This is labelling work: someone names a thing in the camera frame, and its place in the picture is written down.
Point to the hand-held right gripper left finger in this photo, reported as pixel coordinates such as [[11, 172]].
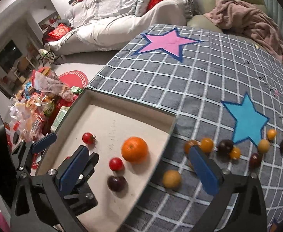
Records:
[[75, 171]]

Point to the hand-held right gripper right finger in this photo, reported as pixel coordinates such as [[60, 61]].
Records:
[[204, 171]]

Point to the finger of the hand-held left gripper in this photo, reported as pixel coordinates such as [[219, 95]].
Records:
[[91, 164], [44, 141]]

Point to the red cherry tomato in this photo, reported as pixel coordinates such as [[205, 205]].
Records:
[[116, 164], [88, 138]]

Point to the large dark purple tomato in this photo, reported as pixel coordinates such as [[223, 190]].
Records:
[[117, 183]]

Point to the grey shallow box tray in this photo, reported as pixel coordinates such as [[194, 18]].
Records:
[[112, 130]]

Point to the large orange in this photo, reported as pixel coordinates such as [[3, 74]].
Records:
[[134, 149]]

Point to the yellow cherry tomato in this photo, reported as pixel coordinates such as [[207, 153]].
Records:
[[272, 134], [235, 153], [206, 145], [188, 146]]

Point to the pale green box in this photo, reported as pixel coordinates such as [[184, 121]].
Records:
[[61, 117]]

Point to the yellow-green cherry tomato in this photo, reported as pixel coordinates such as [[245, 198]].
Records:
[[171, 178], [263, 146]]

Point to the pile of snack packets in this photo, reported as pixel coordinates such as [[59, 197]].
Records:
[[35, 106]]

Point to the green packet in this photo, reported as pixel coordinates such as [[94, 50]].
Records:
[[77, 90]]

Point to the red round rug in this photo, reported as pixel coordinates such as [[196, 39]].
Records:
[[73, 77]]

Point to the grey checked star tablecloth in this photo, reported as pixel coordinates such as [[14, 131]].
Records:
[[192, 89]]

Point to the small stool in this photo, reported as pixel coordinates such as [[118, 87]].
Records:
[[44, 54]]

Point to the black television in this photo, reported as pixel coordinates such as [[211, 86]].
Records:
[[7, 55]]

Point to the red patterned cushion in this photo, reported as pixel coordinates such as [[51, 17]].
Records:
[[59, 31]]

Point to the white covered sofa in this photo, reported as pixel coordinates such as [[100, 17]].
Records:
[[102, 31]]

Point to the pink blanket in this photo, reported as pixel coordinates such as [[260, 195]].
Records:
[[247, 21]]

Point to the white wall shelf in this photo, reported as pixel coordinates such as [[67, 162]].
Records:
[[50, 20]]

